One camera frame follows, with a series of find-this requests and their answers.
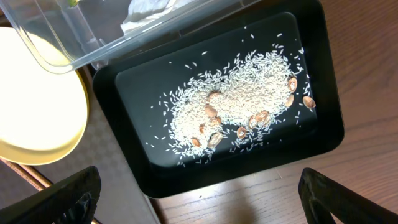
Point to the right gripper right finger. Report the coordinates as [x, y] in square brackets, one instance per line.
[323, 199]

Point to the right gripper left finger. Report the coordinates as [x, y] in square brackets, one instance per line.
[72, 200]

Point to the wooden chopstick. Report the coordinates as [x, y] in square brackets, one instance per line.
[29, 174]

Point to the yellow round plate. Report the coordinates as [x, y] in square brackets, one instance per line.
[43, 115]

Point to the green snack wrapper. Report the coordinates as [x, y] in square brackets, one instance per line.
[73, 3]

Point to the white tissue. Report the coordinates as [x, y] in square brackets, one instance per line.
[142, 12]

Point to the black waste tray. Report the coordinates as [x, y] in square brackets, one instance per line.
[133, 95]

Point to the spilled rice food waste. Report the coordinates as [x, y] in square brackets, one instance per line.
[236, 108]

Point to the clear plastic waste bin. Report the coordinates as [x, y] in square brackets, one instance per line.
[63, 38]

